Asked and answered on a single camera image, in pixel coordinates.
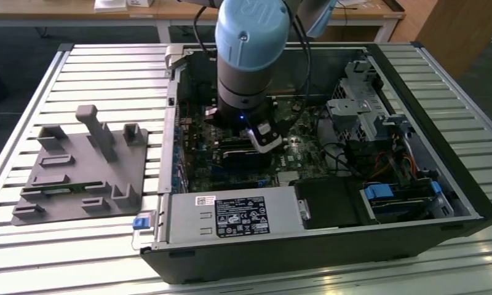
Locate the green motherboard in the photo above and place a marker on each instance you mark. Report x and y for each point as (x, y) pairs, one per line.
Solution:
(204, 175)

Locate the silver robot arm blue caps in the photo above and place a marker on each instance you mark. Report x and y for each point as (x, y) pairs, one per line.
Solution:
(245, 83)

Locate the wooden cabinet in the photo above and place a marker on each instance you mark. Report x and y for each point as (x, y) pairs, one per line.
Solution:
(455, 30)

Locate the grey parts rack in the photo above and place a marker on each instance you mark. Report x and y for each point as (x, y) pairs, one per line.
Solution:
(65, 172)

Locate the silver chipset heatsink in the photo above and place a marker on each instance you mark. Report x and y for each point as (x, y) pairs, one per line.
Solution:
(289, 179)

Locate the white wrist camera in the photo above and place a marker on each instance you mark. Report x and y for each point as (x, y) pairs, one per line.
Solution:
(267, 143)

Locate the grey power supply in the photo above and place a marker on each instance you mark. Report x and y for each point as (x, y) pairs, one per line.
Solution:
(184, 215)

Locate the graphics card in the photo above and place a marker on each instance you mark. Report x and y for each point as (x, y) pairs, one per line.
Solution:
(245, 160)

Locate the black rating label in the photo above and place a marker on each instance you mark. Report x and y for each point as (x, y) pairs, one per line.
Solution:
(241, 218)

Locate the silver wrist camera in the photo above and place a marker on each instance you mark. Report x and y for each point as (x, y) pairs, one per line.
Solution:
(211, 113)

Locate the blue case latch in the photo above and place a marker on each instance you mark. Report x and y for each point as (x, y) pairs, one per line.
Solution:
(143, 222)

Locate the grey metal drive cage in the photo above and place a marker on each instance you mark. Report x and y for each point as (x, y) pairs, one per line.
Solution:
(355, 113)

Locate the wooden desk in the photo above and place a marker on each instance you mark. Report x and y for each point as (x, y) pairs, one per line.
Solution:
(45, 15)

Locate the white box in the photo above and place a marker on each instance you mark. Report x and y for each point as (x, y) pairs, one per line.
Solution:
(111, 4)

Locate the green RAM stick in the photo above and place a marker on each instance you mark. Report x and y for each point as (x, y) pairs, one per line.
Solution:
(61, 190)

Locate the hard disk in blue carrier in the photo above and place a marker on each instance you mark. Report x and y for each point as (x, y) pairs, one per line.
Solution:
(379, 192)

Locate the black plastic shroud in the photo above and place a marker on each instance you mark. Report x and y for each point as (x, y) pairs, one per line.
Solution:
(332, 202)

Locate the white barcode label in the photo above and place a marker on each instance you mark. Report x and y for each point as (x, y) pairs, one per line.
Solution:
(204, 201)

